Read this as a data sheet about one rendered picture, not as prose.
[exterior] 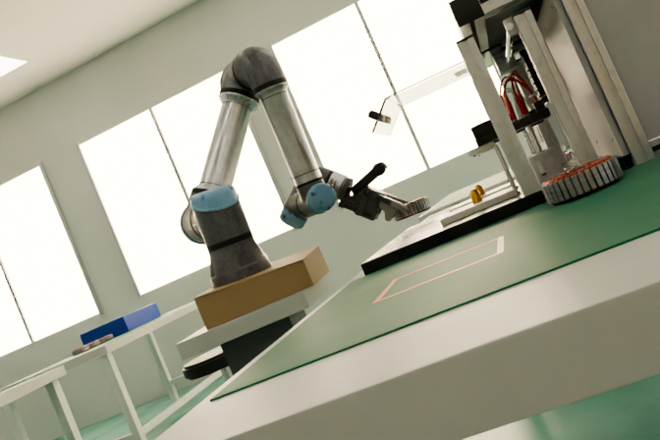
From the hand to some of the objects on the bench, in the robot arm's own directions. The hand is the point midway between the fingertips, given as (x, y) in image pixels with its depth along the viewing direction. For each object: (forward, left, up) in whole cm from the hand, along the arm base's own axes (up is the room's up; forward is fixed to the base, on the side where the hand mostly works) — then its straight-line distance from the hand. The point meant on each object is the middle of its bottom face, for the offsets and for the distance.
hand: (412, 207), depth 193 cm
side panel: (+65, -68, 0) cm, 94 cm away
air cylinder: (+38, -50, -1) cm, 62 cm away
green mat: (+50, -101, -1) cm, 113 cm away
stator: (+43, -82, -1) cm, 93 cm away
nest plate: (+24, -50, -2) cm, 56 cm away
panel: (+48, -37, 0) cm, 60 cm away
